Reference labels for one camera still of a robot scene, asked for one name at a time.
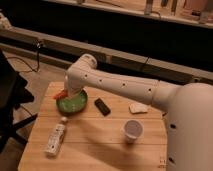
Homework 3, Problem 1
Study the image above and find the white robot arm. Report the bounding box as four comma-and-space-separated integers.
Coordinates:
65, 54, 213, 171

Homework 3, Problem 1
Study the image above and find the white paper cup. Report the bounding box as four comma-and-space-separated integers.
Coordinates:
123, 120, 143, 144

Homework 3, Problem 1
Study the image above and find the black office chair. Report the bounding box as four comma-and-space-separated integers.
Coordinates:
0, 49, 37, 153

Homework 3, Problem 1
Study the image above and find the white squeeze tube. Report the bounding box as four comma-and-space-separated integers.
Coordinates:
44, 117, 68, 157

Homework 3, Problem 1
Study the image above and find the black rectangular remote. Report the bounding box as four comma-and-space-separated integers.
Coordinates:
94, 98, 111, 116

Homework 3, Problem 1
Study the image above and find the black cable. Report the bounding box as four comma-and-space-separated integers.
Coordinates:
5, 39, 44, 74

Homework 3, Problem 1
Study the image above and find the green ceramic bowl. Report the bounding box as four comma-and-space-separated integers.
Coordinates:
56, 90, 88, 114

